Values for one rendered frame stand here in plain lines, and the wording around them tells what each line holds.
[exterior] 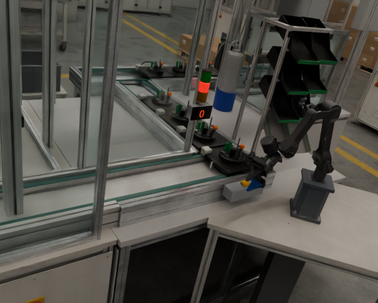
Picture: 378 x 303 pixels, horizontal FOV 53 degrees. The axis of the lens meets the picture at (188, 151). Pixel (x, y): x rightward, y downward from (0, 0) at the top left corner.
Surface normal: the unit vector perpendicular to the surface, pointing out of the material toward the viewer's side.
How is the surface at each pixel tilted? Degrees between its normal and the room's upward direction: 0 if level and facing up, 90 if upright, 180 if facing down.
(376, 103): 90
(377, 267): 0
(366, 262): 0
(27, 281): 90
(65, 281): 90
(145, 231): 0
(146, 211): 90
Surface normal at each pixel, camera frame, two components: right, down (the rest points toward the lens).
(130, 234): 0.18, -0.87
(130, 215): 0.54, 0.48
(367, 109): -0.83, 0.13
